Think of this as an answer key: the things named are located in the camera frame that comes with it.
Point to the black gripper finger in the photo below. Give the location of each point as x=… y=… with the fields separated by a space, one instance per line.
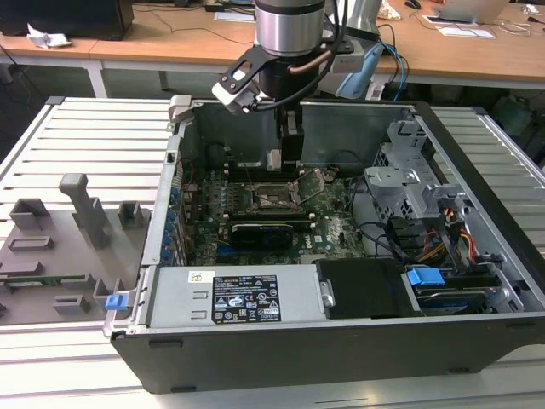
x=294 y=147

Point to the silver CPU plate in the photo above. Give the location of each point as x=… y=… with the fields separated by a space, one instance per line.
x=273 y=161

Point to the black RAM slot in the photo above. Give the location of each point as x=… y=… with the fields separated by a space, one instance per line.
x=264 y=178
x=260 y=174
x=260 y=165
x=260 y=170

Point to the metal CPU socket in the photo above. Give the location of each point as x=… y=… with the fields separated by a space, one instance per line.
x=272 y=191

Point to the blue expansion slot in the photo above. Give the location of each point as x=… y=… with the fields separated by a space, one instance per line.
x=225 y=257

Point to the pale blue teach pendant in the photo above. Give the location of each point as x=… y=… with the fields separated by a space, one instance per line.
x=357 y=78

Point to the white paper sheet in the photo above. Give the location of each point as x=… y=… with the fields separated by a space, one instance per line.
x=466 y=32
x=234 y=16

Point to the green motherboard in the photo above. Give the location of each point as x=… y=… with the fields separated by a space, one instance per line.
x=336 y=230

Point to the black graphics card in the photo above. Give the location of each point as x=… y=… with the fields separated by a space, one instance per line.
x=262 y=236

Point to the grey metal disk bay cage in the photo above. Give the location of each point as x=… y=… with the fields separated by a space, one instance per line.
x=383 y=187

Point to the wooden desk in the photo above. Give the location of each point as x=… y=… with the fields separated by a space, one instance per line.
x=170 y=42

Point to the white crumpled cloth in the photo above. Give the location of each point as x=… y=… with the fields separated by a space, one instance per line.
x=391 y=10

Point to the black computer mouse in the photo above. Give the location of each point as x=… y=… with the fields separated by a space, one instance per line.
x=413 y=4

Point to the black plastic shroud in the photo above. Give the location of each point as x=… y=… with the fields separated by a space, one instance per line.
x=366 y=289

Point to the hard disk in blue carrier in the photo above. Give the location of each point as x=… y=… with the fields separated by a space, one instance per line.
x=423 y=279

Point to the silver power supply with label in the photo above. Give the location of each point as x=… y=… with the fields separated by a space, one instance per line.
x=179 y=298

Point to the grey laptop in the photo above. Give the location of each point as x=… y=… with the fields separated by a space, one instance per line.
x=468 y=10

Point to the black open PC case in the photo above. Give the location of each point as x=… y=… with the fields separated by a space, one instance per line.
x=298 y=358

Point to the black box on desk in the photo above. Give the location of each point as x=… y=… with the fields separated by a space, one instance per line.
x=64 y=17

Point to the blue case latch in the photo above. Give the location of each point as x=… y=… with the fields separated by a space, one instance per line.
x=116 y=302

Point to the crumpled white paper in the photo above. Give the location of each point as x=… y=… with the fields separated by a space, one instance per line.
x=47 y=37

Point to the grey parts rack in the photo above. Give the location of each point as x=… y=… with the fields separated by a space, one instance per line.
x=64 y=255

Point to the green RAM stick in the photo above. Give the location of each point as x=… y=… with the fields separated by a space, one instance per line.
x=64 y=279

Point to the white camera in black bracket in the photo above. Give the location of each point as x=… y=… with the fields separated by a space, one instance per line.
x=230 y=100

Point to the grey camera box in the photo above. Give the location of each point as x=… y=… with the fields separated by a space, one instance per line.
x=347 y=59

